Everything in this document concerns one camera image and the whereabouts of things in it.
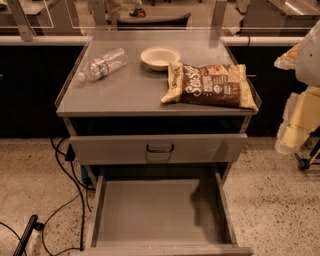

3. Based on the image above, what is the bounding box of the white horizontal rail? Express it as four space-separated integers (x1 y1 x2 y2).
0 36 303 46

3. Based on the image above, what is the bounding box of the black caster wheel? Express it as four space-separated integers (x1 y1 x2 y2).
295 154 311 171

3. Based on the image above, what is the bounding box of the grey drawer cabinet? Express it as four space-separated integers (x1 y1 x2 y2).
54 29 263 188

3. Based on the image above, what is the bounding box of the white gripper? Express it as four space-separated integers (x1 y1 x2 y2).
274 44 320 155

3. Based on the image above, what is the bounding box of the white paper bowl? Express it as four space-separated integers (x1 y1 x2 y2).
140 46 181 71

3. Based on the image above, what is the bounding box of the closed top drawer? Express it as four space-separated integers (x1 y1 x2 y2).
70 134 248 165

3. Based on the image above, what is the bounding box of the brown chip bag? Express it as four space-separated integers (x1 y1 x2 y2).
161 62 258 110

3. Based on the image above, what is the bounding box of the black floor cable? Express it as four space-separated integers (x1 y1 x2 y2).
0 137 96 256

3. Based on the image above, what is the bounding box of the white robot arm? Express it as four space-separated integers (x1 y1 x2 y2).
274 22 320 154

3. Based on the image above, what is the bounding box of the clear plastic water bottle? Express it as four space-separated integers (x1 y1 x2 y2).
78 48 128 82

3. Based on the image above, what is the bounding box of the black power strip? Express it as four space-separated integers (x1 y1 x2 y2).
13 214 44 256

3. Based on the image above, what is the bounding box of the open middle drawer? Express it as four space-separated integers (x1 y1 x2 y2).
83 168 254 256

